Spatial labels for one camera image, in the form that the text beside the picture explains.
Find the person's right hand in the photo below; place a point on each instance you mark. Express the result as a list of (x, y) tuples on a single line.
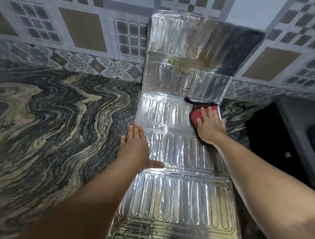
[(211, 128)]

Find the aluminium foil splash guard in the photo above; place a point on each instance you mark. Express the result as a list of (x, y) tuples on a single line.
[(177, 197)]

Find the red cleaning cloth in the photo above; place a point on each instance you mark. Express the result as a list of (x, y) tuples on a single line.
[(197, 114)]

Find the black gas stove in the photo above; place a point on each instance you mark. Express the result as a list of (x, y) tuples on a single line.
[(270, 147)]

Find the person's left hand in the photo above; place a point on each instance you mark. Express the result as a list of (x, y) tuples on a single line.
[(136, 150)]

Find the person's left forearm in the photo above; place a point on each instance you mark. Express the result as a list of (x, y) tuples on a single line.
[(86, 206)]

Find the person's right forearm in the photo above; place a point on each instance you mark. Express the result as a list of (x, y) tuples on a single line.
[(270, 197)]

